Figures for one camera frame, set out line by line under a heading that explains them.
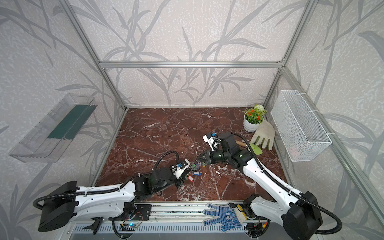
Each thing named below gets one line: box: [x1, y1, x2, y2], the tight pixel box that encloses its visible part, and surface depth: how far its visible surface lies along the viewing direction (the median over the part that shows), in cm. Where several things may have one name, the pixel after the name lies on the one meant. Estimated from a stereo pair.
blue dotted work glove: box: [202, 203, 246, 233], surface depth 72 cm
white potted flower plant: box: [243, 104, 267, 133], surface depth 100 cm
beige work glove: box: [250, 119, 275, 151], surface depth 107 cm
